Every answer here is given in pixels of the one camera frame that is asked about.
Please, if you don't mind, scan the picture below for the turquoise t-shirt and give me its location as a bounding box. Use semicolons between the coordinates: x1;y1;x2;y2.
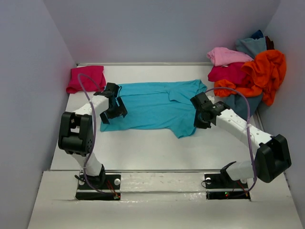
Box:
100;80;207;138

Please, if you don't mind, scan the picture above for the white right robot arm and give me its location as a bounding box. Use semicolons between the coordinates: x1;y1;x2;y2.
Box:
190;93;292;187

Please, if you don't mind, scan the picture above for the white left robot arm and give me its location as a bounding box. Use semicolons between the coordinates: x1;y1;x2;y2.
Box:
58;83;128;189

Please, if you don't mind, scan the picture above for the slate blue t-shirt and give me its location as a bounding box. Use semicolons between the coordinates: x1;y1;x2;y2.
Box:
224;94;263;120

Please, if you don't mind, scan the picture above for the folded magenta t-shirt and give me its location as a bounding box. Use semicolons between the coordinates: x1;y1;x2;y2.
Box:
66;65;106;94

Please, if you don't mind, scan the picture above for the magenta t-shirt in pile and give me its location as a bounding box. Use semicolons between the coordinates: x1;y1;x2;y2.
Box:
208;62;246;84

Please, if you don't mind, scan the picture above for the pink t-shirt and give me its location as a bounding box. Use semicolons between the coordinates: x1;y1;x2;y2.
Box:
206;47;253;66

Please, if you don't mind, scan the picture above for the orange t-shirt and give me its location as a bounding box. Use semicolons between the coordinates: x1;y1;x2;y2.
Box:
214;50;286;106

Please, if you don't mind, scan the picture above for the grey-blue t-shirt at back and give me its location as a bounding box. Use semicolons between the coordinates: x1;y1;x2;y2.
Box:
235;37;267;59

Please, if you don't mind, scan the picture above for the maroon t-shirt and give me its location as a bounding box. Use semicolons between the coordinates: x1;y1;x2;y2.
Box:
265;36;275;50

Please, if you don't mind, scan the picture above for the dark blue t-shirt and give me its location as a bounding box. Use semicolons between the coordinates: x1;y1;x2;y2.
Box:
250;30;264;40

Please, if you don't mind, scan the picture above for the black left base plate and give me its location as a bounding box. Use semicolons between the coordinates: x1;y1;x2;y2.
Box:
74;173;121;201

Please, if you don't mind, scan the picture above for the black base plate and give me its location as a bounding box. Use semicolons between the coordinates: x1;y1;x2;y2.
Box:
74;173;121;201
201;173;251;200

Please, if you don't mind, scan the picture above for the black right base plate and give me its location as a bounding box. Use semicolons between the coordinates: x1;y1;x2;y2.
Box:
201;173;251;200

